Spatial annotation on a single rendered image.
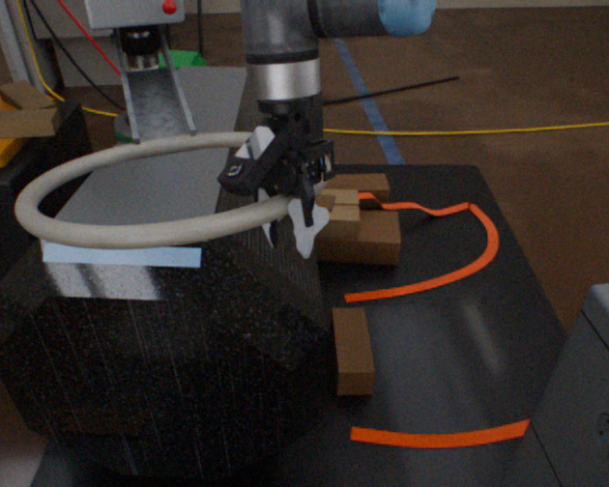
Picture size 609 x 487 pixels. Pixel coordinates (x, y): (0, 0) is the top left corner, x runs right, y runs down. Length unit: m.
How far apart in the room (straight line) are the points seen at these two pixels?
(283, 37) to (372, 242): 1.71
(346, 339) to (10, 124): 1.27
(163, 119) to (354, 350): 1.02
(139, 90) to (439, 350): 1.36
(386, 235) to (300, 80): 1.72
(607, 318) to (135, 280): 0.89
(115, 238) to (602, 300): 0.83
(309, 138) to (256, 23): 0.16
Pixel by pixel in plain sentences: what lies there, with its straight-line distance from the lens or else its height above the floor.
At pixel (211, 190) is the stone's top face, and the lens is 1.24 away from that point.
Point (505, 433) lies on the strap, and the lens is 1.88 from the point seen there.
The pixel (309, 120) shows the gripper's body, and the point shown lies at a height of 1.21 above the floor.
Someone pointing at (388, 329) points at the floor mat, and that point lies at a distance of 2.07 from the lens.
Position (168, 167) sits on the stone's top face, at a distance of 1.35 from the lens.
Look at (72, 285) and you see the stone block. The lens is 1.16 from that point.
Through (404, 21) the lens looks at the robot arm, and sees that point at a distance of 0.60.
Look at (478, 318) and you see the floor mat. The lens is 2.20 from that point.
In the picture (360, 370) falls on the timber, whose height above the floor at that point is 0.14.
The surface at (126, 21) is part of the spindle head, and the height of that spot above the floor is 1.17.
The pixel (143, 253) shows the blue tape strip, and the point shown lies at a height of 0.84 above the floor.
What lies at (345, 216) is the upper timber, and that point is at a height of 0.24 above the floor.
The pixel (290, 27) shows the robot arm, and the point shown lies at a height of 1.34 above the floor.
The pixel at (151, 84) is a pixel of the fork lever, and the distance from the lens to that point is 1.34.
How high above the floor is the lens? 1.50
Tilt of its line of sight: 38 degrees down
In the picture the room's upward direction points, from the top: straight up
